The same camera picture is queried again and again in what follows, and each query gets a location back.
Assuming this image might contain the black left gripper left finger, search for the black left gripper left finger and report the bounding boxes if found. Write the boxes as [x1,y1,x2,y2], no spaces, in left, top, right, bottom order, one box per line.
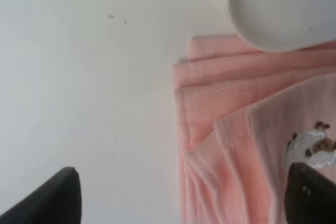
[1,167,82,223]

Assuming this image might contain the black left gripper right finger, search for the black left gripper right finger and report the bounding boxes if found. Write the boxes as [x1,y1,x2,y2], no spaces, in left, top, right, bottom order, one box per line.
[285,163,335,224]

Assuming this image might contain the white plastic tray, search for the white plastic tray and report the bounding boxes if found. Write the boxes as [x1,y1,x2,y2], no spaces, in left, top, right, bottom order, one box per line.
[227,0,335,52]

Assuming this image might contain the pink towel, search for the pink towel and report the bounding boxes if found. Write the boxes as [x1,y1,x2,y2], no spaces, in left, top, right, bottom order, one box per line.
[173,36,335,223]

